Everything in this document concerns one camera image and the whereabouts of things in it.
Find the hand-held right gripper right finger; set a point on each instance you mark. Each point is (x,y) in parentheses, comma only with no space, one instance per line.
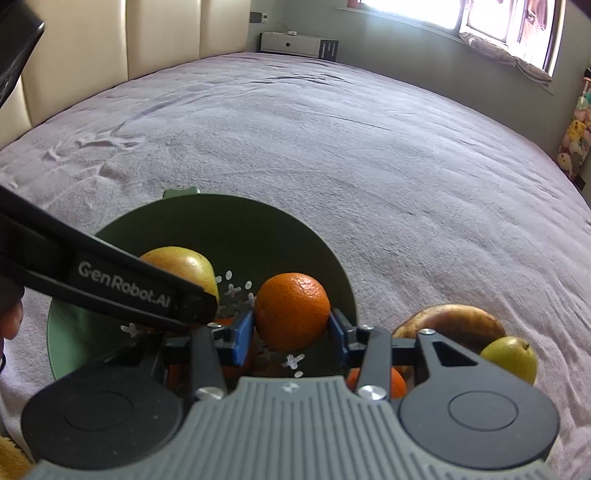
(336,334)

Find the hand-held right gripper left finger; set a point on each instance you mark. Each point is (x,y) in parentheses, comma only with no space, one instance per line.
(244,334)

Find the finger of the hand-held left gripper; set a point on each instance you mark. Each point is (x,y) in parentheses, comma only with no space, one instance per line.
(196,307)

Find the round yellow-green pear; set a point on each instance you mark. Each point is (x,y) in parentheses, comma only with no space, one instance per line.
(184,263)

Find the green colander bowl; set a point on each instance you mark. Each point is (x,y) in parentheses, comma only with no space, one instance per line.
(231,230)

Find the person's left hand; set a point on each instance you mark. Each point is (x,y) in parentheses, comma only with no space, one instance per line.
(10,321)

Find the brown spotted banana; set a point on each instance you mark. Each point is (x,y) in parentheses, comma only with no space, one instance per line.
(457,323)

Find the purple bed sheet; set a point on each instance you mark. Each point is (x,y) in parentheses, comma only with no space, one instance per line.
(369,161)

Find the tall yellow-green pear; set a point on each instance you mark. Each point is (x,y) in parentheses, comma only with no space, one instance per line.
(512,362)

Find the yellow plush toy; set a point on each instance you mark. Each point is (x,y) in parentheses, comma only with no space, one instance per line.
(11,457)

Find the beige padded headboard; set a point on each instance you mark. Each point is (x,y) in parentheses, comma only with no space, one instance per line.
(115,41)

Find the dark object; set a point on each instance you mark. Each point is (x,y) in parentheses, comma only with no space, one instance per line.
(16,41)

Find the white nightstand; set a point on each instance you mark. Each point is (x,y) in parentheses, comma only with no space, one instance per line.
(295,45)

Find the hanging bag of plush toys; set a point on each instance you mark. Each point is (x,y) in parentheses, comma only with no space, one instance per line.
(577,138)

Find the window seat cushion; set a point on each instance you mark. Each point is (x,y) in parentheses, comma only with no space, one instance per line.
(503,55)

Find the wall switch panel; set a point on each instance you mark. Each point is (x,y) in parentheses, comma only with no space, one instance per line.
(259,17)

